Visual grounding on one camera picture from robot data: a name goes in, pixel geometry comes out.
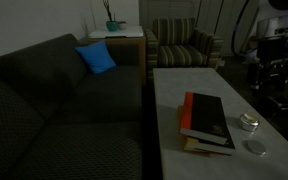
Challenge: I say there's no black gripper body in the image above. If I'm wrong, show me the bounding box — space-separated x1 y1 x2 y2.
248 37 288 92

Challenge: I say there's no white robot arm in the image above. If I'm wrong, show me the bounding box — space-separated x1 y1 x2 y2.
242 0 288 92

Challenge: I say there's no silver candle tin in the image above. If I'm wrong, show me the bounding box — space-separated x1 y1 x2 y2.
239 113 260 132

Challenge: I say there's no black book with orange spine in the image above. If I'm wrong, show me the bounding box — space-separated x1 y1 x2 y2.
179 92 229 144

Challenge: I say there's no grey coffee table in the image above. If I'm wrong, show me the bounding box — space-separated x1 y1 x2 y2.
153 68 288 180

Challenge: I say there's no middle black book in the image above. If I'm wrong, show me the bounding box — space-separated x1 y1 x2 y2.
188 135 235 154

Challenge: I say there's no striped armchair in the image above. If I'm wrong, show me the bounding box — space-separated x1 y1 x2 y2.
144 17 224 72

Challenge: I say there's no bottom yellow book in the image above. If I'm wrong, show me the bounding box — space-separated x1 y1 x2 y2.
177 106 216 155

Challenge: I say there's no wooden side table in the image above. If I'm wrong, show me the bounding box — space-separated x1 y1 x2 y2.
79 34 147 87

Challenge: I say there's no small white plant pot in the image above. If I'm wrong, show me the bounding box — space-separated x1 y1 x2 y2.
118 21 127 30

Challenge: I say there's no teal plant pot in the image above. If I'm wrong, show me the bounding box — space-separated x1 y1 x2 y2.
106 21 119 32

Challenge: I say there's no blue cushion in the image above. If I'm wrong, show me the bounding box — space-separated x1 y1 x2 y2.
75 40 116 74

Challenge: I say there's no dark grey fabric sofa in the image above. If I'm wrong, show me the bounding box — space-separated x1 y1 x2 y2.
0 34 143 180

